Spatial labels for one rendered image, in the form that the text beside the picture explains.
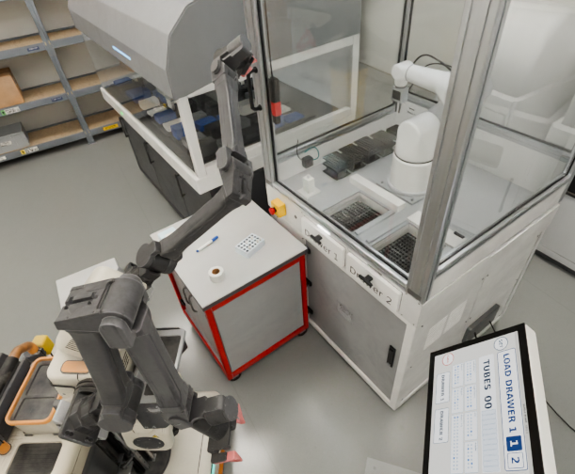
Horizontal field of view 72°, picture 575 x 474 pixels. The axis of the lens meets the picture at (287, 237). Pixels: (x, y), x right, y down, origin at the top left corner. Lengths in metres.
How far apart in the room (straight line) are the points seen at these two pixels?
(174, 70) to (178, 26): 0.18
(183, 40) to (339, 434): 2.03
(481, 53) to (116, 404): 1.09
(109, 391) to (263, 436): 1.42
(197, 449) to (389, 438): 0.94
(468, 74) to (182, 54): 1.34
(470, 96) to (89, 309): 0.91
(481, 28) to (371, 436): 1.86
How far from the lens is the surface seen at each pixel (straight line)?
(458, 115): 1.09
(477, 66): 1.04
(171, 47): 2.01
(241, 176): 1.11
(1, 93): 5.04
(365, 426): 2.29
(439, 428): 1.24
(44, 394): 1.62
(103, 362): 0.86
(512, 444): 1.11
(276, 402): 2.34
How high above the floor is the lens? 2.12
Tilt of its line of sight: 42 degrees down
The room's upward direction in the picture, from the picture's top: 5 degrees counter-clockwise
